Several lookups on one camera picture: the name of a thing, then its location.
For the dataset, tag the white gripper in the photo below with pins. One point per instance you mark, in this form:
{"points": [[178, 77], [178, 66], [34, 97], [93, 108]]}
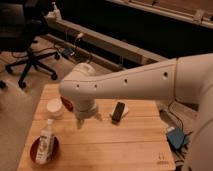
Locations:
{"points": [[85, 109]]}

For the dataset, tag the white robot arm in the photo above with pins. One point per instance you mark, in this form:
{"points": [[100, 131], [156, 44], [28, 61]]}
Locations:
{"points": [[186, 79]]}

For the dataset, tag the red spoon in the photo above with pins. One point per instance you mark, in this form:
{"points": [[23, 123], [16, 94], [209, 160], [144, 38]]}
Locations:
{"points": [[68, 105]]}

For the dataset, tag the white round jar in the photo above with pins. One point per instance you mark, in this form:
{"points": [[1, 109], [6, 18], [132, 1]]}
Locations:
{"points": [[55, 108]]}

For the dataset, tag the white plastic bottle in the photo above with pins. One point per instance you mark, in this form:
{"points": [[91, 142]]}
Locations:
{"points": [[46, 141]]}

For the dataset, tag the red round plate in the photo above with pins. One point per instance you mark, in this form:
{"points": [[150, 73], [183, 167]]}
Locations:
{"points": [[34, 147]]}

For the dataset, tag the white plug adapter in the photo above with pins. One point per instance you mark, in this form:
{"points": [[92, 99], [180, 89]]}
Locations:
{"points": [[80, 35]]}

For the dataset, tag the blue box on floor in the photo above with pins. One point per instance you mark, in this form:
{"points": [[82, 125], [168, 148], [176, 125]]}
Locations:
{"points": [[177, 138]]}

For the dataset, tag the white spray bottle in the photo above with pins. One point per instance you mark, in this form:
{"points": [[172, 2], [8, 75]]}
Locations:
{"points": [[55, 13]]}

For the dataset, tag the black office chair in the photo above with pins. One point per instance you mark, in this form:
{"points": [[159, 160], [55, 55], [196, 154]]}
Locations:
{"points": [[21, 21]]}

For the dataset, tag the power strip with cables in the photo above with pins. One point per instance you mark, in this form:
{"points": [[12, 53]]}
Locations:
{"points": [[68, 53]]}

